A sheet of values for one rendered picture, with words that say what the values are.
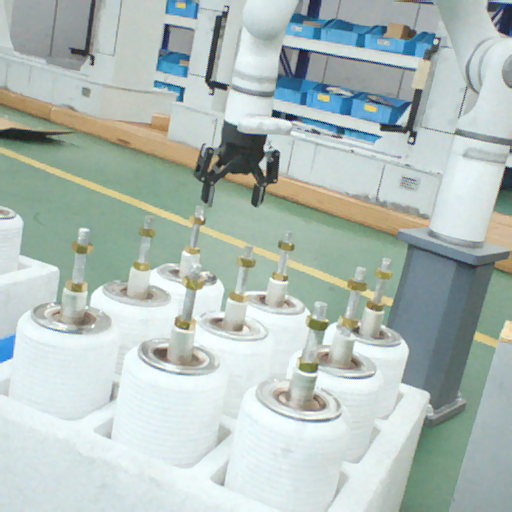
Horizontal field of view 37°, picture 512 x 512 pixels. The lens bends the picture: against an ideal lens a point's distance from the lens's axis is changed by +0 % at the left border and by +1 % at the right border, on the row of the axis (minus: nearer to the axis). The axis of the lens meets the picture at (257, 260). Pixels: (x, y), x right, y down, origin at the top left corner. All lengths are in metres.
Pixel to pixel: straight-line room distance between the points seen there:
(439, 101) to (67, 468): 2.51
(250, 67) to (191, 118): 2.47
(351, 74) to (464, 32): 9.40
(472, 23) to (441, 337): 0.50
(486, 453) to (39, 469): 0.43
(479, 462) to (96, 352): 0.39
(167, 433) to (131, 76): 3.68
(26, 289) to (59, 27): 7.41
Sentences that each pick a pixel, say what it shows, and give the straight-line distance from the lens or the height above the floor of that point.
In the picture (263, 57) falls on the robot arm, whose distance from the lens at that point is 1.22.
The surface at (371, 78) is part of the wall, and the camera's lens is 10.52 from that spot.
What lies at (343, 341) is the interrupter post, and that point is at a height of 0.28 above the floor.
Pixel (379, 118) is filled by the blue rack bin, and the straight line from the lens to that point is 6.14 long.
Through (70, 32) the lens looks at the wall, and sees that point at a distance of 8.52.
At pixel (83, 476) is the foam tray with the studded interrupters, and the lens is 0.70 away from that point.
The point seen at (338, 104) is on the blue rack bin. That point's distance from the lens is 6.32.
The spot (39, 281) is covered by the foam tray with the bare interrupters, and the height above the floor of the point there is 0.17.
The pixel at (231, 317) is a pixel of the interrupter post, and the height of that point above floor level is 0.27.
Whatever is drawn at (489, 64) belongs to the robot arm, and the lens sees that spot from 1.26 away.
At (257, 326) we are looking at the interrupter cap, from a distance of 0.81.
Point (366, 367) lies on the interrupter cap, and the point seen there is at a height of 0.25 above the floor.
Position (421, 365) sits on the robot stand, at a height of 0.09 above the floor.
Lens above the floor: 0.52
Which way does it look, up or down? 14 degrees down
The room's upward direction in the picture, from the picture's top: 12 degrees clockwise
